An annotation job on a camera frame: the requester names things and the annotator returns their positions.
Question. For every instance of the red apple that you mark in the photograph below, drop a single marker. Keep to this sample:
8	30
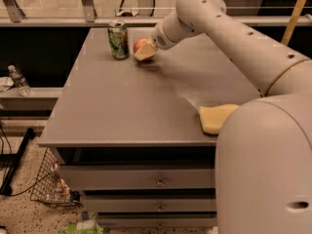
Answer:
139	45

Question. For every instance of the yellow sponge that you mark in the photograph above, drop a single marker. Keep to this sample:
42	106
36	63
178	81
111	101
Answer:
213	118

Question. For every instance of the wire mesh basket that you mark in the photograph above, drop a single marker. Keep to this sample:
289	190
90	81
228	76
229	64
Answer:
50	189

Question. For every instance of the green soda can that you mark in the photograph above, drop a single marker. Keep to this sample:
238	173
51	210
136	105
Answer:
118	39

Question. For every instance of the clear plastic water bottle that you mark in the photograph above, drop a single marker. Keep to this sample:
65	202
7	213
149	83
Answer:
19	81

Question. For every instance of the grey drawer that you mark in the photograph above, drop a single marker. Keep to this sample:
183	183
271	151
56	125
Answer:
149	203
137	177
156	220

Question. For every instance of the bottom grey drawer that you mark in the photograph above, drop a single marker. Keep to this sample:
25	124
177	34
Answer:
156	220

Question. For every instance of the grey drawer cabinet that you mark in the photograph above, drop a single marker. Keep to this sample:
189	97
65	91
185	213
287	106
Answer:
125	112

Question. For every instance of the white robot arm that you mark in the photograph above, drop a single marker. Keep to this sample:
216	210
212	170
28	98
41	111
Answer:
263	158

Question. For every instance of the black metal stand leg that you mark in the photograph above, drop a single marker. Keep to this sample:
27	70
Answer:
13	161

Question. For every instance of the green white package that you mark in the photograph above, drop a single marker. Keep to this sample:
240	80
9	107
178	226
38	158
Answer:
84	227

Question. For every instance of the middle grey drawer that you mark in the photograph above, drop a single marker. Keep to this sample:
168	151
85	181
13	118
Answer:
149	203

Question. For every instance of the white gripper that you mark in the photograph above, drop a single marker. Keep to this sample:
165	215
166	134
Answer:
160	37

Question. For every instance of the crumpled white paper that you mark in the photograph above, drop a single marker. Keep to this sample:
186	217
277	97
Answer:
5	83

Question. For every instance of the top grey drawer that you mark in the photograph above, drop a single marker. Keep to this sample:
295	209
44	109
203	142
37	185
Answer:
137	177

